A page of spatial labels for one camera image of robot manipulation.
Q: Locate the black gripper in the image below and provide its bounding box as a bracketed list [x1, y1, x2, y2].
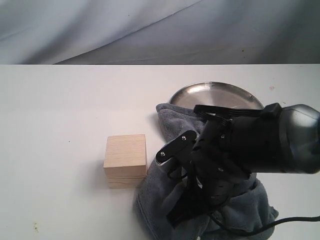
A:
[155, 105, 261, 229]

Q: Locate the grey-blue fleece towel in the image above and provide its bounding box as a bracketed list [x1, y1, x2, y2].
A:
[134, 103, 279, 240]

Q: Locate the light wooden cube block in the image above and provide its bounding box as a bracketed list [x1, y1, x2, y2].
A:
[103, 134, 148, 189]

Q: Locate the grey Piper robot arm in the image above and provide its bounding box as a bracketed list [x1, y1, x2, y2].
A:
[155, 103, 320, 227]

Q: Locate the round stainless steel plate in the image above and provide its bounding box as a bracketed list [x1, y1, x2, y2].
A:
[169, 81, 264, 110]

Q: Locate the white backdrop cloth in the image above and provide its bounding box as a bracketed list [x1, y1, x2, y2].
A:
[0, 0, 320, 65]

